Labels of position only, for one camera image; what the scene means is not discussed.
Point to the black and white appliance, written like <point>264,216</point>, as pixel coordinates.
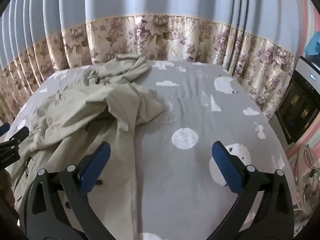
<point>297,105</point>

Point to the person's left hand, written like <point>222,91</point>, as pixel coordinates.
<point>6,188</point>

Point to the blue cloth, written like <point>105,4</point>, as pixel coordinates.
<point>313,46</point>

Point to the blue curtain with floral band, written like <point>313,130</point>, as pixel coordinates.
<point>160,17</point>

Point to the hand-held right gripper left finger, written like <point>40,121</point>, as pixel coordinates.
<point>96,165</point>

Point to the beige jacket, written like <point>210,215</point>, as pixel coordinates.
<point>75,110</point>

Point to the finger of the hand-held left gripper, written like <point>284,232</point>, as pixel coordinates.
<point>3,129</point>
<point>17,135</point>

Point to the grey printed bed sheet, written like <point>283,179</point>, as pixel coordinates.
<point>190,110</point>

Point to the electric fan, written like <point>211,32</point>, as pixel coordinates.
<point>308,180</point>

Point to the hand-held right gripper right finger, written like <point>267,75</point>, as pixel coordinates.
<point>226,166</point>

